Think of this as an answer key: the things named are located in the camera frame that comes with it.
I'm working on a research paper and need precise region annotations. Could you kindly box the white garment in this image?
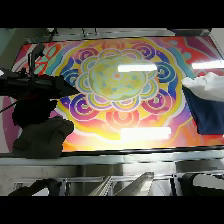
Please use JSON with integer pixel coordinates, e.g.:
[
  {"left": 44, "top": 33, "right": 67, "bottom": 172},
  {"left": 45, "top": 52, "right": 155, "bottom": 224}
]
[{"left": 181, "top": 71, "right": 224, "bottom": 103}]

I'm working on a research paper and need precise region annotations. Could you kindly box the dark red garment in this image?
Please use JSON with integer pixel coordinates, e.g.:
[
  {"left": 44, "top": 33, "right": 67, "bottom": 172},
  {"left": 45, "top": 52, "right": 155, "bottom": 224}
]
[{"left": 12, "top": 96, "right": 60, "bottom": 128}]

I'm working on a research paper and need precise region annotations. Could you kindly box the blue garment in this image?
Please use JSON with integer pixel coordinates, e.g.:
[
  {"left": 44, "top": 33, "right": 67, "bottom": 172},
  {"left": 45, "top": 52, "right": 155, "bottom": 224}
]
[{"left": 182, "top": 87, "right": 224, "bottom": 136}]

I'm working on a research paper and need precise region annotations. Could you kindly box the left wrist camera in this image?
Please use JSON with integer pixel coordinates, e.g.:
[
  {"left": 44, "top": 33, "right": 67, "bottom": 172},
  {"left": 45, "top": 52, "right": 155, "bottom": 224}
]
[{"left": 27, "top": 43, "right": 47, "bottom": 78}]

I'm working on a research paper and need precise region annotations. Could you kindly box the black cable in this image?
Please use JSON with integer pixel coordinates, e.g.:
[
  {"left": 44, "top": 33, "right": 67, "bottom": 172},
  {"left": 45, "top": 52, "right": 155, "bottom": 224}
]
[{"left": 0, "top": 101, "right": 22, "bottom": 115}]

